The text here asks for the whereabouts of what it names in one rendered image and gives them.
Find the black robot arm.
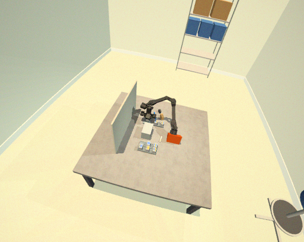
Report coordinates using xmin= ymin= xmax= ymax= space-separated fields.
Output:
xmin=140 ymin=96 xmax=178 ymax=135

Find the grey flat panel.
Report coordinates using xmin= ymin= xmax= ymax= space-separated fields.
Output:
xmin=111 ymin=80 xmax=137 ymax=154

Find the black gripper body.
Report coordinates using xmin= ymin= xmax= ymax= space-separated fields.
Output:
xmin=140 ymin=111 xmax=156 ymax=118

